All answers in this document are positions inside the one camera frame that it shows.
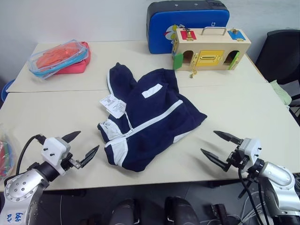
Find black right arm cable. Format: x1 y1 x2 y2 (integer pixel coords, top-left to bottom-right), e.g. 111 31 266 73
237 164 271 225

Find blue round container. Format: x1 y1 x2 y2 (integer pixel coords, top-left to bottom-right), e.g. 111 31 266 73
0 79 16 103

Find clear pouch with orange items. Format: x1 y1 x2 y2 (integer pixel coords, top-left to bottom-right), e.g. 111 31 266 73
26 38 88 81

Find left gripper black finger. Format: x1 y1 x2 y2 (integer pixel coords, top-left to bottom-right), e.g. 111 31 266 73
78 145 100 168
61 130 82 143

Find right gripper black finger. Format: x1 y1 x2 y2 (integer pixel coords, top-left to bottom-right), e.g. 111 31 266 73
213 130 244 146
200 148 232 173

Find white paper hang tag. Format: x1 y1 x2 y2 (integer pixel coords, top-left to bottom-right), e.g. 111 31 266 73
99 94 128 119

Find blue cartoon carrying case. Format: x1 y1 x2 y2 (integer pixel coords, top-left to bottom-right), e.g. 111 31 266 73
146 0 231 55

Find dark brown floor object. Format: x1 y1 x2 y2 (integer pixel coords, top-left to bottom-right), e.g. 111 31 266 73
210 203 232 225

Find wooden lock box toy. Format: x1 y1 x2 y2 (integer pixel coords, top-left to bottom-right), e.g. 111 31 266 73
172 26 252 79

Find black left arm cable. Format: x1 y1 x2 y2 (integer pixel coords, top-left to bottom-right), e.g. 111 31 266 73
17 134 46 174

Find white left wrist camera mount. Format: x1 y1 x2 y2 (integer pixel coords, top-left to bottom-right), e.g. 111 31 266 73
41 137 71 175

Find red fabric pouch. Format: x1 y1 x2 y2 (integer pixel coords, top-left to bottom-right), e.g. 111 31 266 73
54 41 92 75

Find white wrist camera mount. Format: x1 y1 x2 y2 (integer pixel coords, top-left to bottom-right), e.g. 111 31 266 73
238 137 262 167
41 137 71 175

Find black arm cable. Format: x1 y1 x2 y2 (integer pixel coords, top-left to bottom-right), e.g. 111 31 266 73
17 134 46 174
237 164 271 225

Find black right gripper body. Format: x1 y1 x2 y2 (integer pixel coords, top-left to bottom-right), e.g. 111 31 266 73
226 140 250 168

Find navy blue zip jacket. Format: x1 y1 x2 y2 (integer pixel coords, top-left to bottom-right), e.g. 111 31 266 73
97 62 209 173

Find light green cloth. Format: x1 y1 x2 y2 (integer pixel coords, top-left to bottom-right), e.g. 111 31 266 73
269 80 293 106

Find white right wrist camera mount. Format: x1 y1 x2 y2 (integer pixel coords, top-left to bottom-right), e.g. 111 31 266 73
238 137 262 167

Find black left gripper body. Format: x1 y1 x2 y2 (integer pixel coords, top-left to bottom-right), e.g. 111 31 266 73
60 152 82 171

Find plastic bag of coloured items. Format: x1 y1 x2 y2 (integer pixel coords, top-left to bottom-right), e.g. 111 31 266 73
0 123 17 181

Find dark rounded shape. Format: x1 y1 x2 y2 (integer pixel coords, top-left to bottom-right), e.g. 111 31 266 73
108 198 142 225
164 196 200 225

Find black office chair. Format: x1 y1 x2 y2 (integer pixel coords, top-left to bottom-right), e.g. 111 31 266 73
255 29 300 100

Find white floor cables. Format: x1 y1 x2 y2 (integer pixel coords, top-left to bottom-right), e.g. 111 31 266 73
238 194 267 225

